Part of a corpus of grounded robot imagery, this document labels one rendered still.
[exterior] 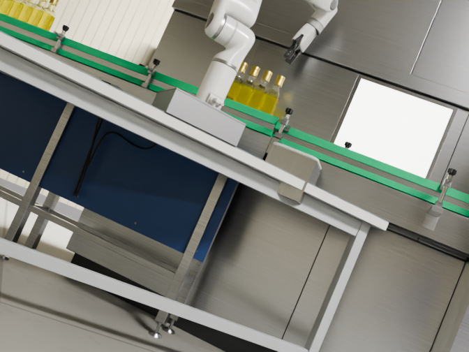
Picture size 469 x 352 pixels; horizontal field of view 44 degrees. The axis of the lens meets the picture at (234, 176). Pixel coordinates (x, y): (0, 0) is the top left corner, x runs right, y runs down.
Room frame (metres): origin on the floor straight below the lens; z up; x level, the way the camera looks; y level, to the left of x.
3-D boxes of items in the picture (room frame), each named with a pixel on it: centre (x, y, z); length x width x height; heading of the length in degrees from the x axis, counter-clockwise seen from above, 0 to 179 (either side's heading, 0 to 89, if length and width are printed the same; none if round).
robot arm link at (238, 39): (1.93, 0.19, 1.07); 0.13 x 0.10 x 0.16; 112
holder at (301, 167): (2.14, -0.19, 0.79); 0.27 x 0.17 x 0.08; 165
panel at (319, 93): (2.46, -0.30, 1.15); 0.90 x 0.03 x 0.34; 75
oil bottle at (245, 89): (2.42, 0.10, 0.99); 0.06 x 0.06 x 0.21; 75
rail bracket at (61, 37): (2.46, 0.94, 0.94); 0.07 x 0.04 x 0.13; 165
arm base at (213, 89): (1.93, 0.17, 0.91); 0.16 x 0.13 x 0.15; 31
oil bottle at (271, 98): (2.40, -0.01, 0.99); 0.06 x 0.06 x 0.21; 75
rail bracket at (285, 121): (2.24, -0.10, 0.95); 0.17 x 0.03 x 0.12; 165
